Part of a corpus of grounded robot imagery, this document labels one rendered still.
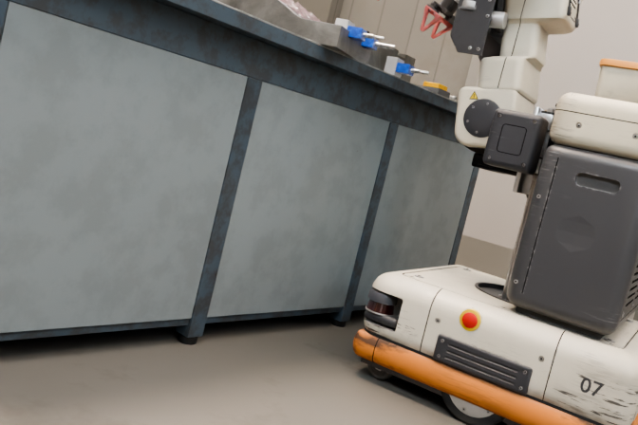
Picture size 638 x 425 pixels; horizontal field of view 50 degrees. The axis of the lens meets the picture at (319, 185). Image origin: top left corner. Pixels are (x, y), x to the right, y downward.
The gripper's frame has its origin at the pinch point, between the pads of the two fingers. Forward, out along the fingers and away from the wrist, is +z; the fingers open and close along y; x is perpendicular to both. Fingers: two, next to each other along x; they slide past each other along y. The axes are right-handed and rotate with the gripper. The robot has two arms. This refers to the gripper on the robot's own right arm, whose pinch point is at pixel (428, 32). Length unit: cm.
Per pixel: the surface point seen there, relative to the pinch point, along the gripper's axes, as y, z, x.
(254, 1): 68, 19, -12
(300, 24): 66, 16, 2
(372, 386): 53, 74, 75
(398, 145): 9.6, 33.0, 21.0
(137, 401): 113, 84, 55
